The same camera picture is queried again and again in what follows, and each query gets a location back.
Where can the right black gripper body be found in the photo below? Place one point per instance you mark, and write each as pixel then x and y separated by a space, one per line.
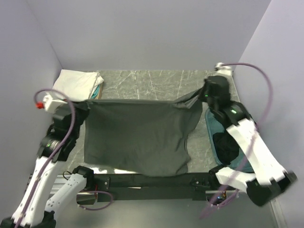
pixel 205 98

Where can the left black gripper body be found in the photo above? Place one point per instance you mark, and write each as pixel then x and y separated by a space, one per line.
pixel 81 114

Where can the dark grey t shirt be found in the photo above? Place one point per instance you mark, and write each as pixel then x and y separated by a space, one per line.
pixel 145 136

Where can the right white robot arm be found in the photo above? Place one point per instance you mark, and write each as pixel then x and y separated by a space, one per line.
pixel 269 178

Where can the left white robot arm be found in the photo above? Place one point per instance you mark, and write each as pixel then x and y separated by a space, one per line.
pixel 38 208

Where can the teal plastic bin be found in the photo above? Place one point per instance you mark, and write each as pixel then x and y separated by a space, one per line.
pixel 213 126

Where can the folded white t shirt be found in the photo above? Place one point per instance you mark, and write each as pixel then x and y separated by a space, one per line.
pixel 77 85

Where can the black t shirt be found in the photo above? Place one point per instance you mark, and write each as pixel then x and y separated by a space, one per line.
pixel 226 147

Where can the black base beam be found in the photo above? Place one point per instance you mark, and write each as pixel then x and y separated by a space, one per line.
pixel 192 186

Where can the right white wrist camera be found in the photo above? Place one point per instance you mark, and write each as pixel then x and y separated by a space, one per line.
pixel 221 69

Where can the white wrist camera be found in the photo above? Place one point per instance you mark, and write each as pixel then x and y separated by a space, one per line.
pixel 50 103
pixel 221 69

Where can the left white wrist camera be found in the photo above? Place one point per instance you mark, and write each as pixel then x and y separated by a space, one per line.
pixel 50 103

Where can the aluminium frame rail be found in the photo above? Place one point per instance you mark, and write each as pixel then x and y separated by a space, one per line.
pixel 59 182

